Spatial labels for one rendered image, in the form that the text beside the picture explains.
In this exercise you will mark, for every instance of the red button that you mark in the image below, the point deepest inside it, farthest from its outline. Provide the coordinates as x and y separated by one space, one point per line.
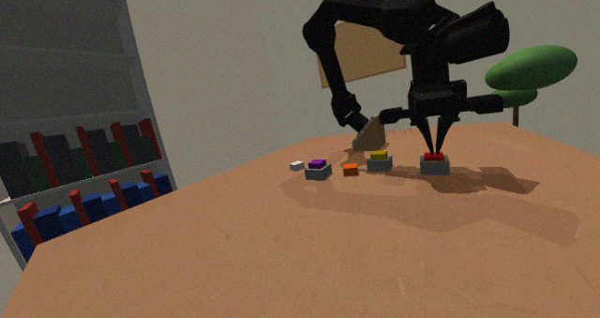
434 165

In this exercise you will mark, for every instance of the yellow button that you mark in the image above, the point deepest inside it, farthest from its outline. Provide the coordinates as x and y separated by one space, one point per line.
379 161

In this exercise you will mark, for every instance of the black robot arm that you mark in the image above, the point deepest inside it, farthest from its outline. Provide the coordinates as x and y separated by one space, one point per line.
453 40

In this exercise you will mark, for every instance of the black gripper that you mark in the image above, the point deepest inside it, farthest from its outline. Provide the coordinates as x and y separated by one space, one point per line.
487 104

